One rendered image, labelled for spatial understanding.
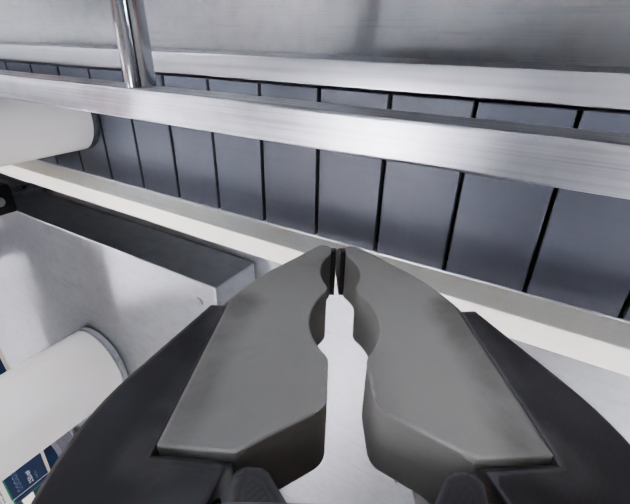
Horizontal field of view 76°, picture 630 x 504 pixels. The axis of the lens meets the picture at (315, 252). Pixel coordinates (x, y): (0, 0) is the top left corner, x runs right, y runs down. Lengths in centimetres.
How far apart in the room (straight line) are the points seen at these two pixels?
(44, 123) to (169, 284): 15
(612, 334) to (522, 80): 10
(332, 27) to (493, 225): 15
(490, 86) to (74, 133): 28
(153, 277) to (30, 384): 18
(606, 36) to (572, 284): 11
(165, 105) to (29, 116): 18
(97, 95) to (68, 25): 26
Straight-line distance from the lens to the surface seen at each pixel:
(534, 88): 19
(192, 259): 37
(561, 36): 24
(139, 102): 18
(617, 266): 21
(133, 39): 18
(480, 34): 24
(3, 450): 49
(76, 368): 51
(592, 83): 19
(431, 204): 21
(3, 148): 33
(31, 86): 25
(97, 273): 46
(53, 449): 90
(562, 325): 19
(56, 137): 35
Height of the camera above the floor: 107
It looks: 50 degrees down
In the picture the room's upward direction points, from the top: 128 degrees counter-clockwise
